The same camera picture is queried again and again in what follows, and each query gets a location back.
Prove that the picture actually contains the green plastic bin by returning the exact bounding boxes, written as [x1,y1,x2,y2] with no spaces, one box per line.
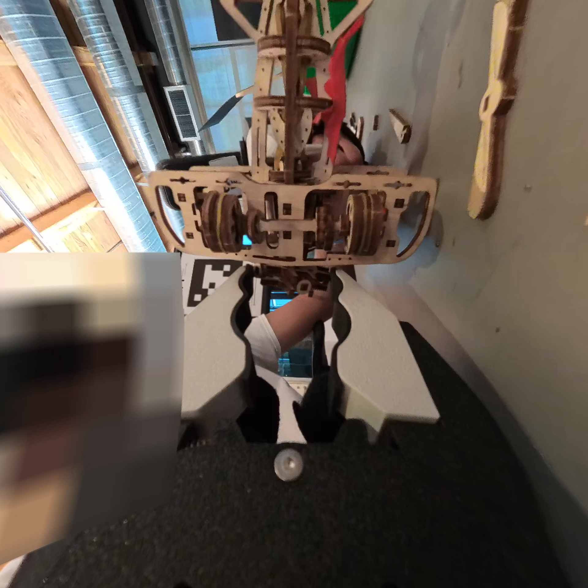
[303,0,364,79]

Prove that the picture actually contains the red ribbon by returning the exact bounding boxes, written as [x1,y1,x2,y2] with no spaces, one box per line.
[305,16,364,162]

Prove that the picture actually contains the person's white t-shirt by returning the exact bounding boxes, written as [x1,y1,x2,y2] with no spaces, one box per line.
[243,315,309,445]

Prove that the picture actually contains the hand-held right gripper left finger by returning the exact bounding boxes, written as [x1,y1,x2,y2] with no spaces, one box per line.
[183,266,259,428]

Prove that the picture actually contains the grey desk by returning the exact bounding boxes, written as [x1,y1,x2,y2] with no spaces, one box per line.
[356,0,588,529]

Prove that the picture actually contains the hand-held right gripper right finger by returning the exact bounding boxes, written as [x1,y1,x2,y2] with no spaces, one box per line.
[330,269,441,445]

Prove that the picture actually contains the air vent grille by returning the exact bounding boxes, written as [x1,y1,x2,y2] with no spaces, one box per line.
[163,85,201,141]

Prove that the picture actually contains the silver air duct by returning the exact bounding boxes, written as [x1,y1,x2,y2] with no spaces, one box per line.
[142,0,207,154]
[0,0,166,253]
[68,0,148,166]

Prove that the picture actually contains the small wooden piece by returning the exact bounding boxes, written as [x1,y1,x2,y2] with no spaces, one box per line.
[390,109,412,144]
[349,112,379,141]

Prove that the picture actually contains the person's left forearm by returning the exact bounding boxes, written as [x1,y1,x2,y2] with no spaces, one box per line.
[266,294,334,356]

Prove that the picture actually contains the wooden propeller piece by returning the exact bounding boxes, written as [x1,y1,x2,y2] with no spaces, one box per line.
[468,0,530,220]

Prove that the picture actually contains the wooden model airplane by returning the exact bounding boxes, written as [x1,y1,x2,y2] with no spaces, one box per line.
[147,0,440,297]

